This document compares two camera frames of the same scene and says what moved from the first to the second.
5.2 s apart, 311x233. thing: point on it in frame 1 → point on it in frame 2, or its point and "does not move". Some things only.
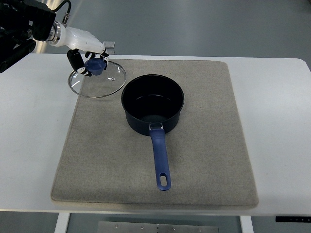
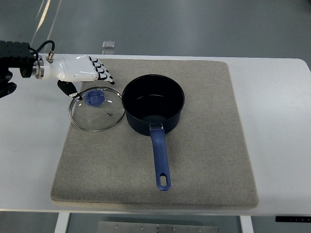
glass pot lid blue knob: (103, 82) → (100, 109)
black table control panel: (293, 219) does not move
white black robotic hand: (82, 42) → (68, 69)
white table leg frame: (62, 222) does not move
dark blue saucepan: (152, 104) does not move
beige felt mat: (105, 159) does not move
